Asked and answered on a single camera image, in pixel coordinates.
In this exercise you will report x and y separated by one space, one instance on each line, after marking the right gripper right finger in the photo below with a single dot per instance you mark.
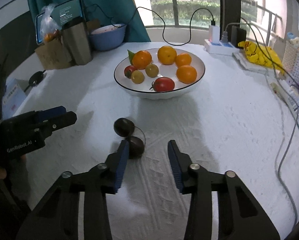
191 178

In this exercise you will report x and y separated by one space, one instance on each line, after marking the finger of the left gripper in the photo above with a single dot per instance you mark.
50 125
39 114

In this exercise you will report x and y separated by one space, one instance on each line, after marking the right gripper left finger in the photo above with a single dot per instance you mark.
105 178

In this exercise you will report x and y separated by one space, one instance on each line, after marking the dark purple plum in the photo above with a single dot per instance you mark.
136 147
123 127

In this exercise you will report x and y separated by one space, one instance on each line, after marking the red tomato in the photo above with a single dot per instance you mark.
129 70
163 84

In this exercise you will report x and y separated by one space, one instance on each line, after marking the orange mandarin with leaf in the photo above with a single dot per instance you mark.
140 60

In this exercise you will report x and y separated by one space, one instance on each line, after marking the large orange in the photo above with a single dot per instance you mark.
166 55

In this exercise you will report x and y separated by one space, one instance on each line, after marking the yellow-green small fruit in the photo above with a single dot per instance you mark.
152 70

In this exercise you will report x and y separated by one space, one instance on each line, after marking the small orange mandarin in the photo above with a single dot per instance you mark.
183 59

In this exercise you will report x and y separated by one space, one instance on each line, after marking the person's left hand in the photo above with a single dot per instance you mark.
12 167

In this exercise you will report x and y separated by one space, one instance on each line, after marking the small medicine box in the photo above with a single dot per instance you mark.
12 100

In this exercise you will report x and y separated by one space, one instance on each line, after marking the black key fob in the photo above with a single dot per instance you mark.
35 79

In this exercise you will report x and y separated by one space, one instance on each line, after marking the cardboard box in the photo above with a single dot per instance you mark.
54 55

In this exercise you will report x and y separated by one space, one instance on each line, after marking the plastic bag of fruit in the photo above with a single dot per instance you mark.
49 28

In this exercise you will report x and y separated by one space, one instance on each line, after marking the stainless steel tumbler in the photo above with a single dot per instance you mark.
75 37

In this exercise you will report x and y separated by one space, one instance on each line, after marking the blue plastic bowl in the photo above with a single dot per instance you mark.
108 37

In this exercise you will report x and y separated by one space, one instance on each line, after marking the white ceramic bowl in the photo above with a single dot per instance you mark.
144 90

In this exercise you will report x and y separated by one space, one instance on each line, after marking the tablet with lit screen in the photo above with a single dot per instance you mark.
62 13

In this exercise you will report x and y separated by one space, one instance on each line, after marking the white tube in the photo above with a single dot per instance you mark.
290 98

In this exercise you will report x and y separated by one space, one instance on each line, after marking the white power strip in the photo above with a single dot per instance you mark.
220 48

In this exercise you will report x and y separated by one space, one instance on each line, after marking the yellow plastic bag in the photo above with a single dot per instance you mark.
264 56

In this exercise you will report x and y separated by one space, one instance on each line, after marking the white charger adapter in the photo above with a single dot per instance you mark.
214 34

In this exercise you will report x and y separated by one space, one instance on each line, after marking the black power adapter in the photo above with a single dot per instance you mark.
237 35

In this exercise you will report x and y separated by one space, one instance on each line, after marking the white perforated basket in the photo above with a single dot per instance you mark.
290 61

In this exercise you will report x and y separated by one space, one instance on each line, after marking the balcony railing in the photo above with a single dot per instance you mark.
198 14

